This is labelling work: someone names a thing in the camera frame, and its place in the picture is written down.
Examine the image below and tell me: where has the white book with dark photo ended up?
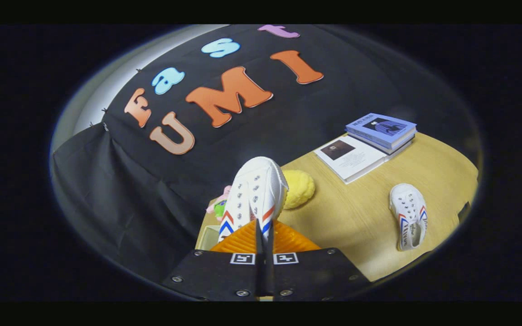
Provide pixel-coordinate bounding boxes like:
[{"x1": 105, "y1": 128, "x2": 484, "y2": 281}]
[{"x1": 314, "y1": 134, "x2": 388, "y2": 184}]

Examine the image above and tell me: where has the blue cover book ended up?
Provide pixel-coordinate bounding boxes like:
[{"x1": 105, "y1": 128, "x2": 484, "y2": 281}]
[{"x1": 345, "y1": 113, "x2": 417, "y2": 150}]

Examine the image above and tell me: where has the black backdrop cloth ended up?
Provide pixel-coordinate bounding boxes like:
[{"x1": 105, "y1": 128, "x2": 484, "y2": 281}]
[{"x1": 52, "y1": 25, "x2": 481, "y2": 283}]

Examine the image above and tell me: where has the yellow round plush toy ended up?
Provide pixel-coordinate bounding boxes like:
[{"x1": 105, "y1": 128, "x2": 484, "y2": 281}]
[{"x1": 281, "y1": 170, "x2": 316, "y2": 210}]

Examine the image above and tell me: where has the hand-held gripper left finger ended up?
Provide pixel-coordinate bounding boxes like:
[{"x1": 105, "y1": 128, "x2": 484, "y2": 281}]
[{"x1": 161, "y1": 219, "x2": 266, "y2": 302}]

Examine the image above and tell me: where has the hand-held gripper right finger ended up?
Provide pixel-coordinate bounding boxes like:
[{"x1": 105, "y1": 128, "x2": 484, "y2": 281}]
[{"x1": 266, "y1": 220, "x2": 372, "y2": 302}]

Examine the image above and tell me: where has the beige fabric storage box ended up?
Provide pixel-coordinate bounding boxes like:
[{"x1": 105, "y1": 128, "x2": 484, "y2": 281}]
[{"x1": 195, "y1": 211, "x2": 222, "y2": 251}]

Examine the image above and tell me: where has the pink and green plush toy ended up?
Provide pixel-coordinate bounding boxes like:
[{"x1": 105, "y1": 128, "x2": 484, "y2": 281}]
[{"x1": 206, "y1": 185, "x2": 232, "y2": 222}]

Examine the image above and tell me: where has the black stand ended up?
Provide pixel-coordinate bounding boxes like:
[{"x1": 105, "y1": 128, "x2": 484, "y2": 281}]
[{"x1": 457, "y1": 201, "x2": 473, "y2": 223}]

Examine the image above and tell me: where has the white striped canvas shoe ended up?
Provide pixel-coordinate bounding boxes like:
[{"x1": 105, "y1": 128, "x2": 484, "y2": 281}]
[
  {"x1": 389, "y1": 183, "x2": 428, "y2": 251},
  {"x1": 218, "y1": 156, "x2": 289, "y2": 243}
]

